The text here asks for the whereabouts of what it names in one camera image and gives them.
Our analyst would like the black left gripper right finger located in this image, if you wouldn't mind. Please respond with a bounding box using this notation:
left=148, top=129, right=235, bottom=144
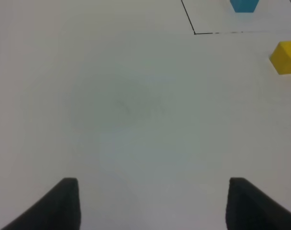
left=226, top=177, right=291, bottom=230

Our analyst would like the blue template cube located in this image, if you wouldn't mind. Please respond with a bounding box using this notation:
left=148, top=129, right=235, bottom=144
left=230, top=0, right=259, bottom=13

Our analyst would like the yellow cube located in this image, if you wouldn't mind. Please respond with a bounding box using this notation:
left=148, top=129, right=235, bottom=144
left=269, top=41, right=291, bottom=75

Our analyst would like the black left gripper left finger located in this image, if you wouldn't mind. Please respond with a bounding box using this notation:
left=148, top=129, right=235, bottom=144
left=3, top=178, right=81, bottom=230

